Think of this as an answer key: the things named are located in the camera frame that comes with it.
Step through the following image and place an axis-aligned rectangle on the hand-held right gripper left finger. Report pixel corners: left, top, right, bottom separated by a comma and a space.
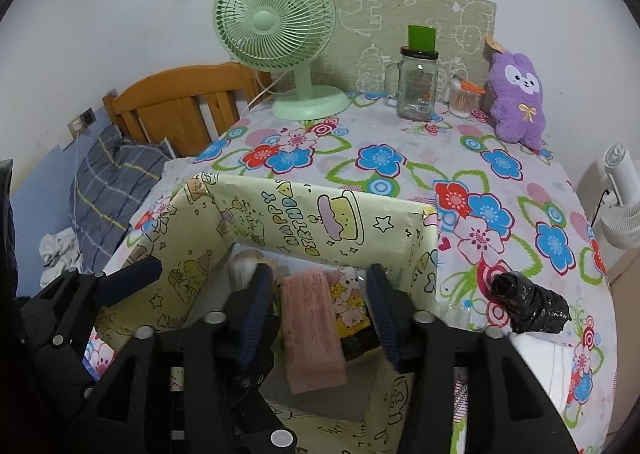
85, 264, 296, 454

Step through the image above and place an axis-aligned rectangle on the black fan cable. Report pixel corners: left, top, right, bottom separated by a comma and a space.
589, 189, 613, 231

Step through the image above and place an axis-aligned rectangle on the grey plaid pillow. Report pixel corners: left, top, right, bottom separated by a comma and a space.
67, 125, 173, 255

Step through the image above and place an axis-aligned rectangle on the white desk fan cable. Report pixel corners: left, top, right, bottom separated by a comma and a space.
247, 71, 293, 109

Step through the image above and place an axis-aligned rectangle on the green desk fan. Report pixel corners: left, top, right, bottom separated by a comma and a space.
212, 0, 351, 121

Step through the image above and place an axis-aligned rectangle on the wooden bed headboard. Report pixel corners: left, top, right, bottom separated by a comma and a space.
102, 62, 273, 157

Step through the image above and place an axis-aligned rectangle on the pink rectangular packet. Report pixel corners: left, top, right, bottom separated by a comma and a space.
279, 268, 348, 396

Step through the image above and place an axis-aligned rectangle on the glass jar mug green lid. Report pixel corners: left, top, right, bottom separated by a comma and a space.
384, 25, 440, 122

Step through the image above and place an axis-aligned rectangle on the white cloth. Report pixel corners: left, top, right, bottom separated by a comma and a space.
39, 228, 83, 285
510, 331, 586, 407

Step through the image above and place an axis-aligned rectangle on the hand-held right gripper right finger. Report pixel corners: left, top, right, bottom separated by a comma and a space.
365, 264, 581, 454

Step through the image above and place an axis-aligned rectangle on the white crumpled cloth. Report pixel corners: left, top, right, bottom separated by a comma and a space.
39, 228, 83, 285

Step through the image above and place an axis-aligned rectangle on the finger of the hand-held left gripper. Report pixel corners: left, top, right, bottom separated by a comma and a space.
95, 256, 163, 309

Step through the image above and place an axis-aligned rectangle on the yellow cartoon storage box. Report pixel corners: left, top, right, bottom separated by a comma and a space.
95, 173, 441, 454

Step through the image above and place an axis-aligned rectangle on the cotton swab jar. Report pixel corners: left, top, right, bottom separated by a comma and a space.
447, 75, 486, 119

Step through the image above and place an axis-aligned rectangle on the wall outlet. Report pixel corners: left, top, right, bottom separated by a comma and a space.
66, 107, 97, 139

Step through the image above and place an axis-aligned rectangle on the purple plush bunny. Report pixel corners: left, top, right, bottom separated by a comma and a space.
482, 36, 546, 151

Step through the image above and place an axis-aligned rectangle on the green cartoon patterned board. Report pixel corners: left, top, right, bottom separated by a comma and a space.
327, 0, 498, 99

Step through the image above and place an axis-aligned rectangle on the yellow cartoon bear packet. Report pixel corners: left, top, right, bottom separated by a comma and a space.
325, 268, 373, 337

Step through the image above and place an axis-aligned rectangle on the beige door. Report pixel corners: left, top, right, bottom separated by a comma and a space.
606, 249, 640, 435

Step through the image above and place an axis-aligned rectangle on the black plastic bundle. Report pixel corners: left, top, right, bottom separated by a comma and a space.
490, 271, 572, 335

